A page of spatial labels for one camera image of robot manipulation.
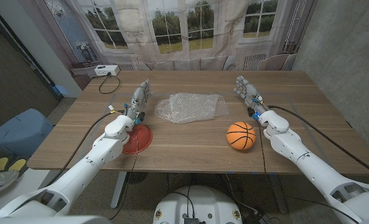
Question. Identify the black floor device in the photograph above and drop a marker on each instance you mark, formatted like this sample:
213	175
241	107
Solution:
257	218

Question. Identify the black round floor object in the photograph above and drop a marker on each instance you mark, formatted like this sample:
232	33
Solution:
137	178

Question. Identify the small orange basketball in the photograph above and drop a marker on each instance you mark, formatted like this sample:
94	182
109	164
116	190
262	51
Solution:
241	136

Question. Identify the blue plastic floor object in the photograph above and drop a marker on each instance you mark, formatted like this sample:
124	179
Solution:
60	90

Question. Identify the white table leg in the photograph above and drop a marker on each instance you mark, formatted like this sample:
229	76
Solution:
119	189

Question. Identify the blue upholstered seat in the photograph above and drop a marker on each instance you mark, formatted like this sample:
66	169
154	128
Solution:
19	133

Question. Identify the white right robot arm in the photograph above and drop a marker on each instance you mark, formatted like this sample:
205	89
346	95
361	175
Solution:
311	161

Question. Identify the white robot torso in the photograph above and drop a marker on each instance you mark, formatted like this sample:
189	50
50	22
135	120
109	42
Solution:
199	202

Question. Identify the white power strip box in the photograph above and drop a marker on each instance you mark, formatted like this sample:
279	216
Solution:
106	70

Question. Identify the printed window backdrop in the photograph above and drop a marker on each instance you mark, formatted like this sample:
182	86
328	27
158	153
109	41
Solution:
171	31

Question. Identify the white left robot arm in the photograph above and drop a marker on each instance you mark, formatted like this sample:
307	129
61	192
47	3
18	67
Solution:
87	161

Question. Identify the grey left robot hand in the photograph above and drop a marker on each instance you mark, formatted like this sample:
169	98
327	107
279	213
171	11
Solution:
137	102

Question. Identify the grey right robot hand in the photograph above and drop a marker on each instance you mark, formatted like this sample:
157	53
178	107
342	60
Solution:
251	95

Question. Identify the red dish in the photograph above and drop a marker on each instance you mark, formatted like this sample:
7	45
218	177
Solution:
142	138

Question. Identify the clear bubble wrap sheet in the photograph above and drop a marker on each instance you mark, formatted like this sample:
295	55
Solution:
187	109

